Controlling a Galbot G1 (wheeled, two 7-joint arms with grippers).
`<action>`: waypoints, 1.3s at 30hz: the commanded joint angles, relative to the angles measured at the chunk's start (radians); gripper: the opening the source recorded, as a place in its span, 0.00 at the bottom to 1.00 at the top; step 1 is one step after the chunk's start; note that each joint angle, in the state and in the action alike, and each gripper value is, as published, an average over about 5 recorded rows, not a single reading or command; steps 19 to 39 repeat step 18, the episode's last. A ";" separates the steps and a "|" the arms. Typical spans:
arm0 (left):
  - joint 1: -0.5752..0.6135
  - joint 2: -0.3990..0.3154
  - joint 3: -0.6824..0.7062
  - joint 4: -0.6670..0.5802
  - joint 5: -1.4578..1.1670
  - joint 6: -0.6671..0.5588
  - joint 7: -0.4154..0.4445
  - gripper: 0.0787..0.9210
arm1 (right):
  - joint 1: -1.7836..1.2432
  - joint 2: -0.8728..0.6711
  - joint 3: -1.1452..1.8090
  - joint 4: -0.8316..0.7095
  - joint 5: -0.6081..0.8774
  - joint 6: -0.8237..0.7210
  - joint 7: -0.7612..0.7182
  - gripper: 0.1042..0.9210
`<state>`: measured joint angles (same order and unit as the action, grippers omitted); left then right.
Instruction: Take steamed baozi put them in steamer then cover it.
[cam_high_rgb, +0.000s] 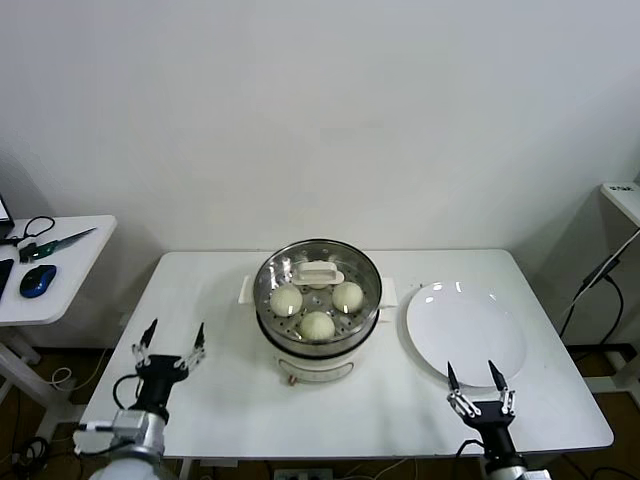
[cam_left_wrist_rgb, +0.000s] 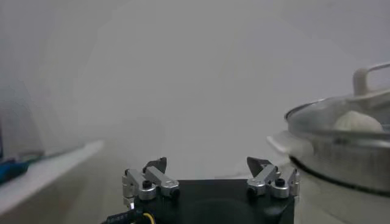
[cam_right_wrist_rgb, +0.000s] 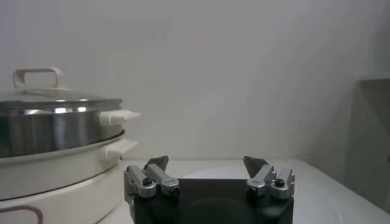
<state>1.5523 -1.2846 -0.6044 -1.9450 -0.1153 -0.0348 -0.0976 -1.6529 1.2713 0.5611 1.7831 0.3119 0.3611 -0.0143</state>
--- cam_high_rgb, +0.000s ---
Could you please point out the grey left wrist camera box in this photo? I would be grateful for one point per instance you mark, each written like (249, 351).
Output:
(130, 425)

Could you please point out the black laptop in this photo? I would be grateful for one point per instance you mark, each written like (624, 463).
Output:
(4, 210)

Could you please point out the white oval plate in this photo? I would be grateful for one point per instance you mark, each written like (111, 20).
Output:
(465, 335)

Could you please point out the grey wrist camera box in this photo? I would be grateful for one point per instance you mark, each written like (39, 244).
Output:
(130, 425)
(536, 474)

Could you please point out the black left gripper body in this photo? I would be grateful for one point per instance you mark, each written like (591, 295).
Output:
(160, 375)

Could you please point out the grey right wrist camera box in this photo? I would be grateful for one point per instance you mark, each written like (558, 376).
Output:
(536, 474)

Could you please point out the white desk foot frame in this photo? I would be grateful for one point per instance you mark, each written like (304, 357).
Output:
(622, 370)

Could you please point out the blue computer mouse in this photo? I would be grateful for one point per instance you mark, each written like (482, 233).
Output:
(37, 281)

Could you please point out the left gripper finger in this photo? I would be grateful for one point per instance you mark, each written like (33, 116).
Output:
(142, 352)
(195, 357)

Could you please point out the cream electric cooker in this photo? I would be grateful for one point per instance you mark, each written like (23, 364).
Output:
(310, 370)

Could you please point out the green bladed tool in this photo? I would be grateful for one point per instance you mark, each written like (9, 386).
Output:
(65, 240)

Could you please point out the white desk with label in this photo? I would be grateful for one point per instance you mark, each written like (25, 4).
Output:
(625, 200)

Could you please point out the black phone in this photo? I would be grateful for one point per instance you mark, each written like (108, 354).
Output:
(5, 277)

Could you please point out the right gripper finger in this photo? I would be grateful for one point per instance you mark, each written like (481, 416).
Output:
(462, 402)
(506, 400)

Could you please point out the white desk with rounded corners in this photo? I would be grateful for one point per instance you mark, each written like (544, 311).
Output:
(75, 280)

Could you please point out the stainless steel steamer basket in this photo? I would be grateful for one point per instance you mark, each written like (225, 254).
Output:
(350, 345)

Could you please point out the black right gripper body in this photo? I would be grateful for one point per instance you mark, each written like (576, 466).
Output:
(492, 425)

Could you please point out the white power strip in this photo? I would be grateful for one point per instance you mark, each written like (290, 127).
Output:
(302, 474)

